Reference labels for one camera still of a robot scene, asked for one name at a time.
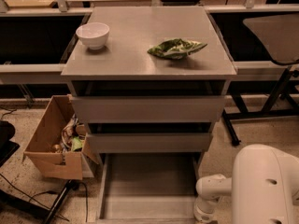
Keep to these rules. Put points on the grey bottom drawer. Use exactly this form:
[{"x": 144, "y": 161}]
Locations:
[{"x": 147, "y": 188}]

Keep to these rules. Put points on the grey drawer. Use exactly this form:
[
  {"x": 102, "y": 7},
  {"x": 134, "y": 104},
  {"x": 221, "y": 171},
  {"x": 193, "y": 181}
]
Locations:
[
  {"x": 148, "y": 109},
  {"x": 149, "y": 143},
  {"x": 147, "y": 188}
]

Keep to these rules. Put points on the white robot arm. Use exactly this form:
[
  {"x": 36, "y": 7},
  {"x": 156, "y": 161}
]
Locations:
[{"x": 264, "y": 188}]

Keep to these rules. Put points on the grey middle drawer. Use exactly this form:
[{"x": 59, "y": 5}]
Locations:
[{"x": 149, "y": 143}]

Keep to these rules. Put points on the grey drawer cabinet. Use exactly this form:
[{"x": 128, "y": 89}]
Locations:
[{"x": 123, "y": 67}]

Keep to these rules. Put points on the grey top drawer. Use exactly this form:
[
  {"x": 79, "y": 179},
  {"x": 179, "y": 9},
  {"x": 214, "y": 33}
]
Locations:
[{"x": 148, "y": 109}]

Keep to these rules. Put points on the open cardboard box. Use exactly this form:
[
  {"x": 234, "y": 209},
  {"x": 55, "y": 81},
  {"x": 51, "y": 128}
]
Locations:
[{"x": 45, "y": 151}]

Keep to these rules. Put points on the black stand leg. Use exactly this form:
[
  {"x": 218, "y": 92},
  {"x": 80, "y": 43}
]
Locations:
[{"x": 70, "y": 184}]

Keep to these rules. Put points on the green packet in box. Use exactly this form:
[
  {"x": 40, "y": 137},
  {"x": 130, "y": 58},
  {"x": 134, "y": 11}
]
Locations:
[{"x": 76, "y": 144}]

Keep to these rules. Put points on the green leaf-shaped dish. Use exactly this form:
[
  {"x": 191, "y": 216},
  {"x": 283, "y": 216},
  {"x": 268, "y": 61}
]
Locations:
[{"x": 176, "y": 49}]

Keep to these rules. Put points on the white ceramic bowl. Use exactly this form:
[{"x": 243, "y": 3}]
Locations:
[{"x": 93, "y": 35}]

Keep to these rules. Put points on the black object at left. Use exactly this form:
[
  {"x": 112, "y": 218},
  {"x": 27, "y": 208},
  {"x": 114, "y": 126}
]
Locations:
[{"x": 7, "y": 147}]

